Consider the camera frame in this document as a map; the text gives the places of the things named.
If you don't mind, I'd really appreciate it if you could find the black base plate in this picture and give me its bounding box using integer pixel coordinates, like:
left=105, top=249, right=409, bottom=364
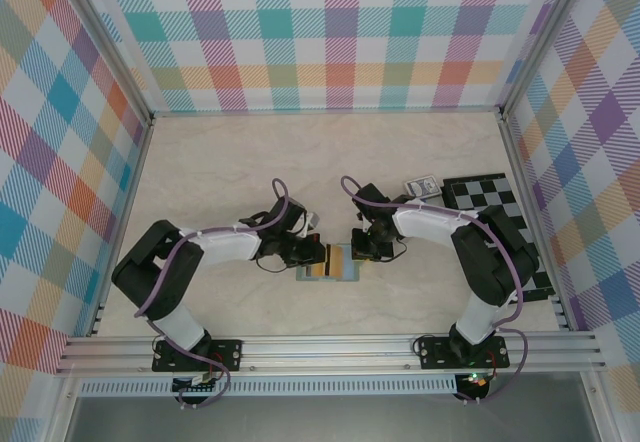
left=152, top=339, right=245, bottom=373
left=415, top=337, right=507, bottom=371

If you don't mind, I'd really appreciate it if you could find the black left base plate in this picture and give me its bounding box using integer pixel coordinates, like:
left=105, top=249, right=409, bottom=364
left=152, top=339, right=245, bottom=373

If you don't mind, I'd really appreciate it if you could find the aluminium back frame rail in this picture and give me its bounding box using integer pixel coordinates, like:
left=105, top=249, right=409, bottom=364
left=149, top=106, right=506, bottom=117

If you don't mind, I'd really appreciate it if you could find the light green card holder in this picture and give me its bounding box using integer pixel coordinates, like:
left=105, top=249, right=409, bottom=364
left=295, top=260, right=362, bottom=284

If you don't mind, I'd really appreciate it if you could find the small control circuit board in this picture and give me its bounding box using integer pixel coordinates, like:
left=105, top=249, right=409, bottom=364
left=459, top=370, right=492, bottom=389
left=172, top=372, right=221, bottom=394

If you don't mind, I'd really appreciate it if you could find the thin black camera cable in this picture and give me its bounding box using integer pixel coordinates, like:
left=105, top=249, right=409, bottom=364
left=384, top=238, right=408, bottom=263
left=252, top=255, right=292, bottom=275

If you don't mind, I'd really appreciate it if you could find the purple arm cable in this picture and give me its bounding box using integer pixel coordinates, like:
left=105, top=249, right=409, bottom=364
left=339, top=175, right=530, bottom=406
left=133, top=177, right=291, bottom=408

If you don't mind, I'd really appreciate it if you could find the slotted grey cable duct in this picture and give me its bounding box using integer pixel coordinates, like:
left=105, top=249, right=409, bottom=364
left=79, top=380, right=459, bottom=397

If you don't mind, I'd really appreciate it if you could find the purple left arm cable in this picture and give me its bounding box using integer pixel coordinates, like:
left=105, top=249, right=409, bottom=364
left=133, top=177, right=291, bottom=408

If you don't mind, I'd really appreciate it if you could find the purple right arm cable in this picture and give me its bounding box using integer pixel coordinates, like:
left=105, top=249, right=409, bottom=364
left=339, top=175, right=530, bottom=406

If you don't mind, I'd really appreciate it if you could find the blue playing card box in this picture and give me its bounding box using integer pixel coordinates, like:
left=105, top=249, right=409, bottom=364
left=403, top=175, right=442, bottom=199

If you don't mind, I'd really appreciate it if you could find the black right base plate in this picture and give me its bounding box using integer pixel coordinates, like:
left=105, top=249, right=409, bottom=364
left=415, top=337, right=507, bottom=371

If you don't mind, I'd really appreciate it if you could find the black grey chessboard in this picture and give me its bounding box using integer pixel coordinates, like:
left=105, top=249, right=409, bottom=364
left=440, top=171, right=555, bottom=307

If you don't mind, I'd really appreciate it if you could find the aluminium frame post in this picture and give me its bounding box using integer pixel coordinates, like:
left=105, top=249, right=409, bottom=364
left=497, top=0, right=576, bottom=121
left=58, top=0, right=155, bottom=126

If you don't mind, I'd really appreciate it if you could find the aluminium mounting rail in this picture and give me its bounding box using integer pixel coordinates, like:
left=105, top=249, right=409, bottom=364
left=55, top=337, right=609, bottom=376

